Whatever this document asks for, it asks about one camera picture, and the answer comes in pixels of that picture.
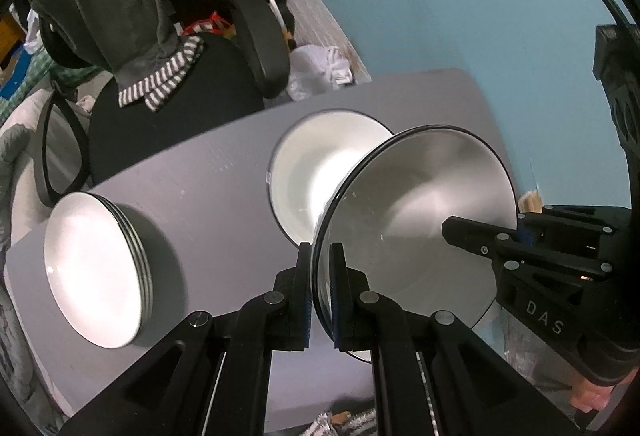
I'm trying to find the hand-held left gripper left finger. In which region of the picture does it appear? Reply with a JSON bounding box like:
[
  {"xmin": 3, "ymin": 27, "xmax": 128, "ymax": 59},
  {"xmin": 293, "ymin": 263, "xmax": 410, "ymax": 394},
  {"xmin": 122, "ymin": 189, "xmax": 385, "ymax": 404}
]
[{"xmin": 60, "ymin": 241, "xmax": 315, "ymax": 436}]

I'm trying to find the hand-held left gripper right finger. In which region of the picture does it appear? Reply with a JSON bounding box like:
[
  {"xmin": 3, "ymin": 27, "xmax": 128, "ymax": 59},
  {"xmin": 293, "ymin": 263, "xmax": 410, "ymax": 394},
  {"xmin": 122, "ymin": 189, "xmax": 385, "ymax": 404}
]
[{"xmin": 327, "ymin": 241, "xmax": 581, "ymax": 436}]

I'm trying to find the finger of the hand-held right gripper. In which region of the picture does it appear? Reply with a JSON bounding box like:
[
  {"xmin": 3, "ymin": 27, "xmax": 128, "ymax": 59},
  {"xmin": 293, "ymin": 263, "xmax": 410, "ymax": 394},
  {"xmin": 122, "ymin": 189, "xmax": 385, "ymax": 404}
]
[
  {"xmin": 517, "ymin": 205, "xmax": 629, "ymax": 243},
  {"xmin": 442, "ymin": 215, "xmax": 614, "ymax": 273}
]

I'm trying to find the white bowl with black rim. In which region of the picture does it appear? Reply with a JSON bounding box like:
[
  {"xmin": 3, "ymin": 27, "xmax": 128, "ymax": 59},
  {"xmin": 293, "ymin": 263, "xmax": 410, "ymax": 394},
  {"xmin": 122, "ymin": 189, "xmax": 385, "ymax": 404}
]
[
  {"xmin": 310, "ymin": 125, "xmax": 519, "ymax": 364},
  {"xmin": 265, "ymin": 110, "xmax": 396, "ymax": 243}
]

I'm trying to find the person's right hand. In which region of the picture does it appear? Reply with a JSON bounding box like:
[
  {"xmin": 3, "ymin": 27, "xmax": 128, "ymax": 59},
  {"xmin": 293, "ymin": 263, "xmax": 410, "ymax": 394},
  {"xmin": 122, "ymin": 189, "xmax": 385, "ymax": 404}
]
[{"xmin": 570, "ymin": 368, "xmax": 622, "ymax": 415}]

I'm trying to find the tan wooden brush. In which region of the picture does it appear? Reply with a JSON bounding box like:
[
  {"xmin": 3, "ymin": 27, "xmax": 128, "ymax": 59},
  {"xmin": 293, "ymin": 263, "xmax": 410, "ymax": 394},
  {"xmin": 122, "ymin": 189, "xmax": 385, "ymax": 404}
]
[{"xmin": 517, "ymin": 189, "xmax": 545, "ymax": 216}]

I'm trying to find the clear plastic sheet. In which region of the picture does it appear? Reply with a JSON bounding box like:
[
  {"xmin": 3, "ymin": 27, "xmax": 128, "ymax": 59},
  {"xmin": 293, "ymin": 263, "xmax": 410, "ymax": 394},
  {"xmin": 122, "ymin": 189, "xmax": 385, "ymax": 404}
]
[{"xmin": 500, "ymin": 309, "xmax": 581, "ymax": 394}]

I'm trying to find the white plastic bag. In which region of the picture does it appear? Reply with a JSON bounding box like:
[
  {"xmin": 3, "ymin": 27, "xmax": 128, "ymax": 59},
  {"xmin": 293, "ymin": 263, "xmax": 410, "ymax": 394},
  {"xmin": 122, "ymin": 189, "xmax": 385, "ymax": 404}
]
[{"xmin": 287, "ymin": 44, "xmax": 355, "ymax": 103}]

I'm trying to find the black office chair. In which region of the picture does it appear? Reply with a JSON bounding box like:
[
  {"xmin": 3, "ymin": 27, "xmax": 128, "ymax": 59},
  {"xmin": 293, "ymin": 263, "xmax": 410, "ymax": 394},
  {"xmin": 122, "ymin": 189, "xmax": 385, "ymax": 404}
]
[{"xmin": 35, "ymin": 0, "xmax": 302, "ymax": 208}]

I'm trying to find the red and white packet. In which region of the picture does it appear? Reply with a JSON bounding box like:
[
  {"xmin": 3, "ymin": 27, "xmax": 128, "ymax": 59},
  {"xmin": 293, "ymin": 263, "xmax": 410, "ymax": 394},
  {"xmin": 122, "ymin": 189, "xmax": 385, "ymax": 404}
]
[{"xmin": 181, "ymin": 9, "xmax": 237, "ymax": 38}]

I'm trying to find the grey quilted blanket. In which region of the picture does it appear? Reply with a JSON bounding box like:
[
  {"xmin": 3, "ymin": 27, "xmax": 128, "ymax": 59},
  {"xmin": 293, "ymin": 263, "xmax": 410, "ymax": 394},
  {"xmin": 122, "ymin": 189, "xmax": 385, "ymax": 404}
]
[{"xmin": 0, "ymin": 121, "xmax": 31, "ymax": 267}]

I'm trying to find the green checkered cloth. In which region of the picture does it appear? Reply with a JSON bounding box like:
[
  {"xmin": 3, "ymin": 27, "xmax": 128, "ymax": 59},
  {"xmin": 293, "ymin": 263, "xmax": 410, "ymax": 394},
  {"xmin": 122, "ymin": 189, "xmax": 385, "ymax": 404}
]
[{"xmin": 0, "ymin": 49, "xmax": 103, "ymax": 119}]

